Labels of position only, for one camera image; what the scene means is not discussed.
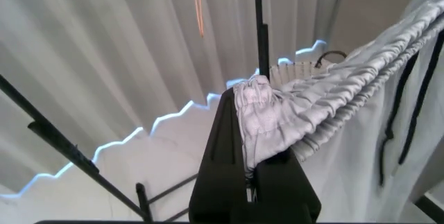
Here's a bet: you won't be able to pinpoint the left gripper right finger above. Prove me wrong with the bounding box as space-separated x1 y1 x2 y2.
254 148 322 223

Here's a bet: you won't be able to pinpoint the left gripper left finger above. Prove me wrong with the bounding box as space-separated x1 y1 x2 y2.
189 87 250 223

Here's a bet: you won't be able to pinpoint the pale grey shorts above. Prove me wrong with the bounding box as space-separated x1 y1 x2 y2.
232 0 444 224

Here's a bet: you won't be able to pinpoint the white laundry basket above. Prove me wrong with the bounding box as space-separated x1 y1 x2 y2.
268 50 348 89

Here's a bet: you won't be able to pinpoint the pink clothes hanger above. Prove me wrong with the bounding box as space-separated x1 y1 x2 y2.
191 0 205 38

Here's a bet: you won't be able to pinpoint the white curtain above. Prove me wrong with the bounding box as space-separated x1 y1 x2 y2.
0 0 344 197

